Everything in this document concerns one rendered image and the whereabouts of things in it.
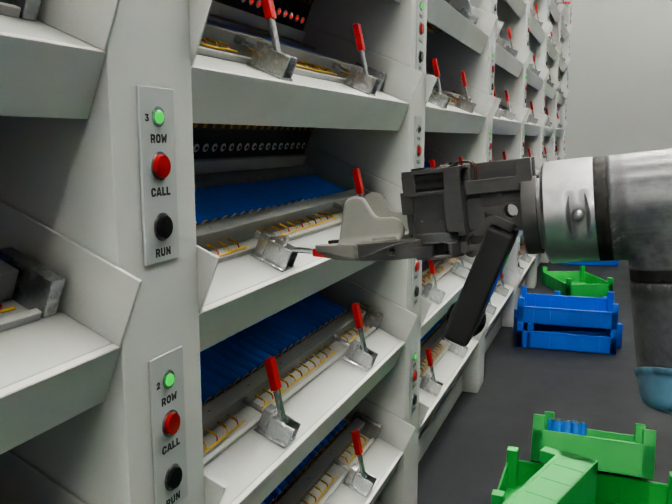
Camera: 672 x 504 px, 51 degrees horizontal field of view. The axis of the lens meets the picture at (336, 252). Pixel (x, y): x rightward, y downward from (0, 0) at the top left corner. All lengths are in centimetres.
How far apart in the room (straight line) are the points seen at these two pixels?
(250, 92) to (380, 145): 51
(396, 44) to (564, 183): 57
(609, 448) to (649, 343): 71
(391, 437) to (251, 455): 51
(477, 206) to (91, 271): 34
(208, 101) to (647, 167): 36
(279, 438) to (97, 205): 38
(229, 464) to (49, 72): 42
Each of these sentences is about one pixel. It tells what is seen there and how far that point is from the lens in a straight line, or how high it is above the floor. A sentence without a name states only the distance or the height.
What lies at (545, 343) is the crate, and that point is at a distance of 234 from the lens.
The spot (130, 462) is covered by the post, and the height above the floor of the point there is 44.
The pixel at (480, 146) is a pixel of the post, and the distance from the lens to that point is 179.
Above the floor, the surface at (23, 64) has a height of 70.
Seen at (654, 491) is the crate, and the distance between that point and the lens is 144.
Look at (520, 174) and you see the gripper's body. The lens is 63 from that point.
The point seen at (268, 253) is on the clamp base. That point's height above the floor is 55.
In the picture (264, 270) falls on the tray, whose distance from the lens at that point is 70.
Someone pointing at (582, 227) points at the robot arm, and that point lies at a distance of 60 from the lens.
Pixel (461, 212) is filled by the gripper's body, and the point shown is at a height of 60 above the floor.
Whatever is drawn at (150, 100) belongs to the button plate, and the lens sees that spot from 50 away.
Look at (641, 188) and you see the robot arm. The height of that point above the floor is 62.
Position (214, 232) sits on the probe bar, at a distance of 68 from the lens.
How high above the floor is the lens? 66
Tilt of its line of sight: 9 degrees down
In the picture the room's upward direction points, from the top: straight up
